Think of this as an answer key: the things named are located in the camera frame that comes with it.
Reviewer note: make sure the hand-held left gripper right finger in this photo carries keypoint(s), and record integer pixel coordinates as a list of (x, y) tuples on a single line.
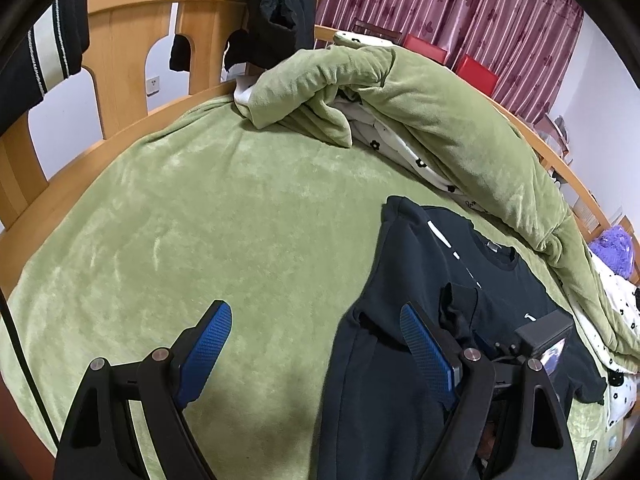
[(425, 350)]

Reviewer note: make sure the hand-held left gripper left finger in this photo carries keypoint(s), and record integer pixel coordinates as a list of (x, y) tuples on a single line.
[(207, 345)]

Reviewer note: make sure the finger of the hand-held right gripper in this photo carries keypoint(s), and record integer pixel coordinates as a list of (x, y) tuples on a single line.
[(487, 346)]

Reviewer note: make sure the black sweatshirt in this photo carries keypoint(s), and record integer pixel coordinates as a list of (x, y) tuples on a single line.
[(400, 260)]

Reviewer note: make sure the grey clothes pile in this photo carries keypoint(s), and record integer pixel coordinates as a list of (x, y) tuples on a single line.
[(557, 135)]

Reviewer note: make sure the purple plush toy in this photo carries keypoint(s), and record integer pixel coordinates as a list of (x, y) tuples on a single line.
[(615, 250)]

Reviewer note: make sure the white radiator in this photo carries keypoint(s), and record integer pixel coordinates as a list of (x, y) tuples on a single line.
[(587, 215)]

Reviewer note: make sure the green fleece bed sheet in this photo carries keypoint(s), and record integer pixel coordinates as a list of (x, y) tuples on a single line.
[(225, 210)]

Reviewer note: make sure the green folded duvet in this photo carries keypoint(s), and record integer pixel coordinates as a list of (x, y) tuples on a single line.
[(425, 95)]

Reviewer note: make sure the red chair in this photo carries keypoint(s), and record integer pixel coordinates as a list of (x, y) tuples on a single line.
[(477, 72), (425, 47)]

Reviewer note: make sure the wooden bed headboard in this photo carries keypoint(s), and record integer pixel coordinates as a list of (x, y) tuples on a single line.
[(125, 35)]

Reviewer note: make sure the dark wooden chair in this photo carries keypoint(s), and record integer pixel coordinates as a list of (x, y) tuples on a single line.
[(375, 30)]

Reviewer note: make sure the black white striped garment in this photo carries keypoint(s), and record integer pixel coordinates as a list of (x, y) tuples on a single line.
[(45, 50)]

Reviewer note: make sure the black jacket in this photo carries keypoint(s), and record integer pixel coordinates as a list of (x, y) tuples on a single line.
[(275, 10)]

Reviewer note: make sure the maroon floral curtain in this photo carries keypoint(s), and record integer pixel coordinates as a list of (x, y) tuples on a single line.
[(450, 0)]

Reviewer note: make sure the wooden bed side rail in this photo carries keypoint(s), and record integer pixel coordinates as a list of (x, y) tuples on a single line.
[(521, 126)]

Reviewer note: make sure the white wall socket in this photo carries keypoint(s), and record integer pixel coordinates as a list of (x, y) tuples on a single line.
[(153, 85)]

